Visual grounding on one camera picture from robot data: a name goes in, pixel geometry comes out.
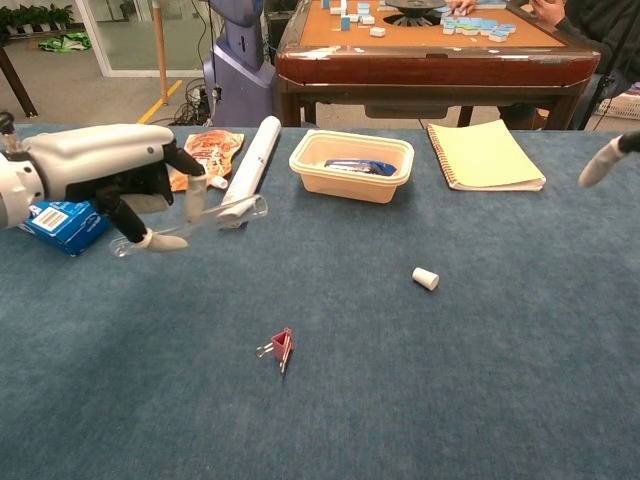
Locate clear glass test tube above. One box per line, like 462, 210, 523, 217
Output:
108, 194, 269, 259

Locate small white stopper cap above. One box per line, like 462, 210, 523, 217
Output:
411, 266, 441, 292

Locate blue Oreo snack packet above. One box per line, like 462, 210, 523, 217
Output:
323, 158, 398, 177

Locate brown mahjong table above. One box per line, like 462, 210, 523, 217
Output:
274, 0, 602, 130

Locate tangle of black cables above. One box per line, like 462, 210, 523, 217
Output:
169, 79, 216, 127

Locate pink binder clip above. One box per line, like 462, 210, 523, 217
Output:
255, 327, 296, 375

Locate dark table leg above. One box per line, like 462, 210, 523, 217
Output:
0, 44, 39, 119

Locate beige plastic food container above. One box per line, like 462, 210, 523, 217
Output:
288, 129, 416, 205

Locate wooden pole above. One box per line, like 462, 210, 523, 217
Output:
152, 0, 170, 106

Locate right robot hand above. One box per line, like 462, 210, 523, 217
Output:
578, 132, 640, 189

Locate orange snack pouch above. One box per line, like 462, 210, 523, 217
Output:
169, 129, 246, 194

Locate green bag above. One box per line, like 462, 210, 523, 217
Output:
38, 31, 93, 53

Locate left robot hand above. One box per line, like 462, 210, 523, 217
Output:
22, 123, 209, 254

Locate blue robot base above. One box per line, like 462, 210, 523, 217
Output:
202, 0, 277, 128

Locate white rolled paper tube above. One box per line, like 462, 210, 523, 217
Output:
215, 115, 283, 232

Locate row of potted plants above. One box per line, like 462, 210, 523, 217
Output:
0, 3, 75, 36

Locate black mahjong table turntable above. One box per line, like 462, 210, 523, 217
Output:
383, 0, 449, 27

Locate white plastic basket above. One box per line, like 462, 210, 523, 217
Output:
592, 92, 640, 121

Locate yellow spiral notebook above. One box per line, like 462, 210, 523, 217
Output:
426, 118, 548, 193

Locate blue felt table cover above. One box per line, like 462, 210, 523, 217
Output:
0, 123, 640, 480

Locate blue Oreo cookie box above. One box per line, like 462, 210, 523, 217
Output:
17, 199, 112, 258

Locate seated person in dark clothes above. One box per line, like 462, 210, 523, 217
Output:
447, 0, 640, 131

